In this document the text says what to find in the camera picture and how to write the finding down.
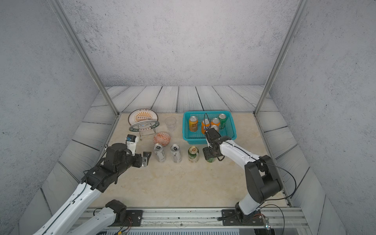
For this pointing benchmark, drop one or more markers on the orange can silver top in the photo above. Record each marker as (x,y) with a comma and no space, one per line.
(215,121)

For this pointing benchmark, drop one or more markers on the right aluminium frame post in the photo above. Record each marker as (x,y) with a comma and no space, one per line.
(282,53)

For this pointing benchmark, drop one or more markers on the clear plastic cup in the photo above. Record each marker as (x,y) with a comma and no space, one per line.
(171,123)

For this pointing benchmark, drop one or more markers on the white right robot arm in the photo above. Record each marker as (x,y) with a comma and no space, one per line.
(262,177)

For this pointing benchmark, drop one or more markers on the silver white drink can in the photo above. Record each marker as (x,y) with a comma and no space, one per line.
(159,152)

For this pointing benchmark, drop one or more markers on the green can at back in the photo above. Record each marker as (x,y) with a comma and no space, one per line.
(223,118)

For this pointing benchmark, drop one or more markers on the orange Schweppes can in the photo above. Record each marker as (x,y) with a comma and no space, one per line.
(215,127)

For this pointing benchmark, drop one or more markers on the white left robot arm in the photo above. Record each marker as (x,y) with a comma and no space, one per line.
(94,183)

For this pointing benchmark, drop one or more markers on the orange yellow can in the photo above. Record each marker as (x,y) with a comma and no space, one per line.
(193,124)

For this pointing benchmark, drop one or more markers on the orange sunburst plate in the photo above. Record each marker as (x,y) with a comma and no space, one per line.
(142,115)

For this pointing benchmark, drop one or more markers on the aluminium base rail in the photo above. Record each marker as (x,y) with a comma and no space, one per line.
(267,220)

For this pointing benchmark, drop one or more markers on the metal wire plate stand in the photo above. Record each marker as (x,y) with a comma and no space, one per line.
(146,130)

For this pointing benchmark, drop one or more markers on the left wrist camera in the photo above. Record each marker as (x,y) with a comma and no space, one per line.
(131,142)

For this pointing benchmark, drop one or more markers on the aluminium frame post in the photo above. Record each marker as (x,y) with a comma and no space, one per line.
(62,18)
(282,53)

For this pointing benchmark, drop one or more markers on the orange Fanta can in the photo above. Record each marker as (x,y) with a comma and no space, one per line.
(205,125)

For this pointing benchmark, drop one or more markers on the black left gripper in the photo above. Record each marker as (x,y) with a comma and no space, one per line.
(139,163)

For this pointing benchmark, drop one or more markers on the green white gold-top can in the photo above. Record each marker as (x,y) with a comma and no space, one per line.
(193,154)

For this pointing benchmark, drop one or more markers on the green rimmed white plate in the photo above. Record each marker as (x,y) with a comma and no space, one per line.
(134,127)

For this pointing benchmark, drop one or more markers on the red patterned bowl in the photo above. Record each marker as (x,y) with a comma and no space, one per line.
(162,138)

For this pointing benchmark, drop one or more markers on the left aluminium frame post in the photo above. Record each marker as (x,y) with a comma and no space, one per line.
(62,18)

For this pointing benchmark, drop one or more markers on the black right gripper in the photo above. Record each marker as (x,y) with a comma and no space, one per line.
(206,153)

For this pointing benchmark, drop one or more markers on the teal plastic basket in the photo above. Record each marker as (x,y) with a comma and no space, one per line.
(198,138)

